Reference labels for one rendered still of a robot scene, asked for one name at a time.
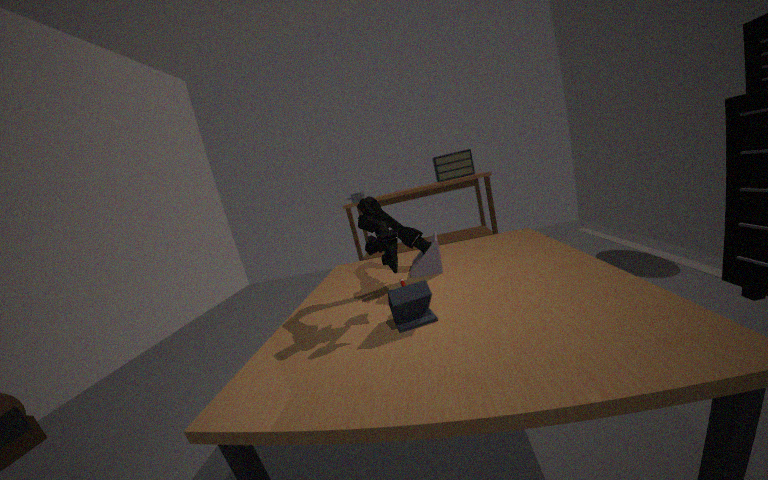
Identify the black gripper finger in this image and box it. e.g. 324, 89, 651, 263
383, 257, 398, 274
381, 237, 398, 261

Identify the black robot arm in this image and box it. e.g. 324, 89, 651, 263
357, 196, 431, 256

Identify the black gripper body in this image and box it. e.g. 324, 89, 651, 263
376, 229, 397, 263

